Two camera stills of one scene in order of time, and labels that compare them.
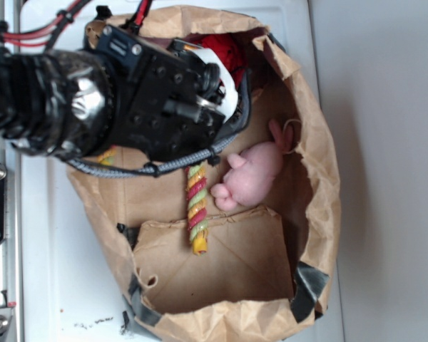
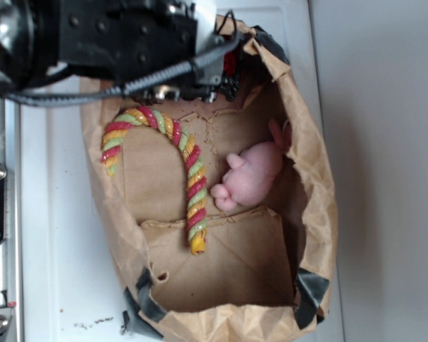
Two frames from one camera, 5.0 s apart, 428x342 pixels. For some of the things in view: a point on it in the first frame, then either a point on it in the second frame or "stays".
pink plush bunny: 250,177 stays
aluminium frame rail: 5,266 stays
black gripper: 167,100 -> 113,42
